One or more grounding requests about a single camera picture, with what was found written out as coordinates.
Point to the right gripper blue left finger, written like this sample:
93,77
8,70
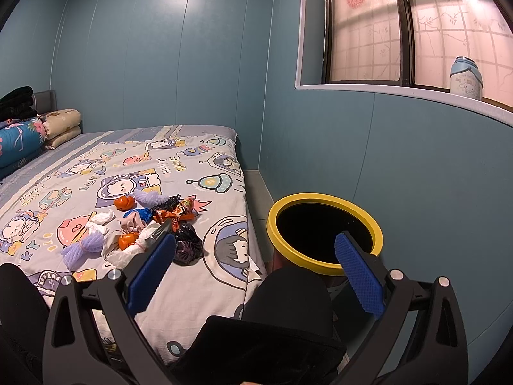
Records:
92,336

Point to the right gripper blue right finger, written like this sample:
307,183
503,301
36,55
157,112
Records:
436,351

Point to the white tissue bundle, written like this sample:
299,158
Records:
121,258

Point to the pink cloth rag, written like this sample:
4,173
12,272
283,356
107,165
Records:
132,223

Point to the black plastic bag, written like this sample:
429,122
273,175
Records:
189,246

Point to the blue rubber glove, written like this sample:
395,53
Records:
145,214

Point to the orange snack wrapper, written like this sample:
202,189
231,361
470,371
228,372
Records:
175,211

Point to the silver green snack bag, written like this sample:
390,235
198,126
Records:
163,229

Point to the purple foam fruit net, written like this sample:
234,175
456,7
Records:
150,199

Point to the yellow rimmed trash bin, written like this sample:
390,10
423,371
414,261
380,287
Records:
302,229

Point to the white tissue wad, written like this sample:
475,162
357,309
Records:
97,223

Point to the cartoon space bed sheet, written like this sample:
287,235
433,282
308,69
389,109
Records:
92,206

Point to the blue floral folded quilt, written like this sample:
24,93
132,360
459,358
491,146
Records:
20,139

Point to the beige folded pillow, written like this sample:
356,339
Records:
61,126

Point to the grey bed headboard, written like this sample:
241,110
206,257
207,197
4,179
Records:
45,102

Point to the black clothing pile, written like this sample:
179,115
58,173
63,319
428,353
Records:
18,105

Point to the white blue water bottle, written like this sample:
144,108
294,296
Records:
466,79

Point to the dark framed window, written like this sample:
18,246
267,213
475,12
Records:
414,43

